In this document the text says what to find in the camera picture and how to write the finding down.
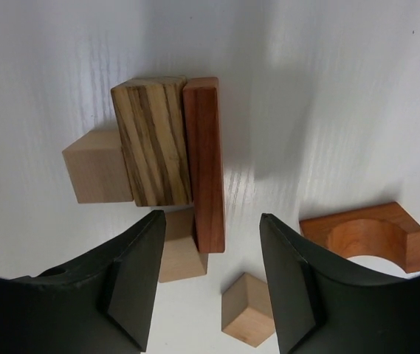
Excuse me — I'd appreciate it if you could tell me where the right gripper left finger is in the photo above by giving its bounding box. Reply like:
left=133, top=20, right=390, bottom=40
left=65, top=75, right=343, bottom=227
left=0, top=210, right=166, bottom=353

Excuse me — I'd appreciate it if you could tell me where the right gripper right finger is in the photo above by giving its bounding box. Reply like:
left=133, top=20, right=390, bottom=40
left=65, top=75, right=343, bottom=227
left=260, top=214, right=420, bottom=353

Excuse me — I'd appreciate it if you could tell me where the reddish arch wood block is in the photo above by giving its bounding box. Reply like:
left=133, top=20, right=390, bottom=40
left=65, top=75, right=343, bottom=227
left=299, top=202, right=420, bottom=274

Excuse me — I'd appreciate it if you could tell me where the reddish long wood block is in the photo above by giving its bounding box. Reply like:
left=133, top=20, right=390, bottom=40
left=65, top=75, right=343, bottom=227
left=183, top=77, right=226, bottom=254

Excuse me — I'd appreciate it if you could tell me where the striped zebrawood block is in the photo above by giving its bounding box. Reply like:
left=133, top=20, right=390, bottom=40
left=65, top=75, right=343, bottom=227
left=111, top=76, right=193, bottom=207

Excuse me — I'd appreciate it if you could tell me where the small light wood cube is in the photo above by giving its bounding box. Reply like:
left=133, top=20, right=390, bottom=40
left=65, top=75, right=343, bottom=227
left=62, top=130, right=134, bottom=204

